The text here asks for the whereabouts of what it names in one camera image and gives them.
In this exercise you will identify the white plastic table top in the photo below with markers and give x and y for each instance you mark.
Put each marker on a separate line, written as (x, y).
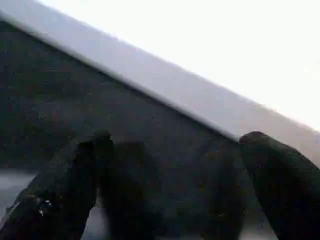
(225, 55)

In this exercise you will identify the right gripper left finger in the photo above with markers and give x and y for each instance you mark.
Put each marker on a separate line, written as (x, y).
(55, 195)

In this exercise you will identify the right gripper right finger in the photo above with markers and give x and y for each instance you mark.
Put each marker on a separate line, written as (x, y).
(290, 190)

